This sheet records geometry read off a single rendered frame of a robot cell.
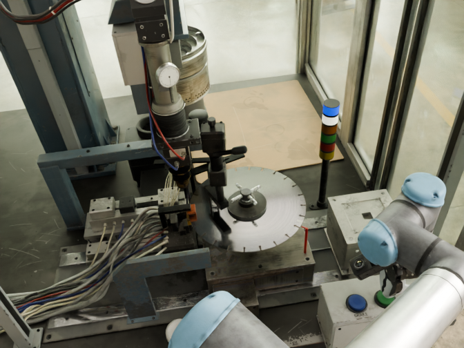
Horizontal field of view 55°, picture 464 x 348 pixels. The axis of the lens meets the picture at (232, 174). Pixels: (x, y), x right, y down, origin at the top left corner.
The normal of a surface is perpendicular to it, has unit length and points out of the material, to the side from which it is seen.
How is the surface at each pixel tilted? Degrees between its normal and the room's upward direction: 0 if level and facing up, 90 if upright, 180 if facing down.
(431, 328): 49
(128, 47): 90
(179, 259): 90
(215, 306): 16
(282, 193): 0
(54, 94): 90
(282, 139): 0
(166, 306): 0
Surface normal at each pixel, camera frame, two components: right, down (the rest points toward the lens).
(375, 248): -0.73, 0.49
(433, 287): 0.04, -0.86
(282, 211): -0.07, -0.74
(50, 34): 0.14, 0.66
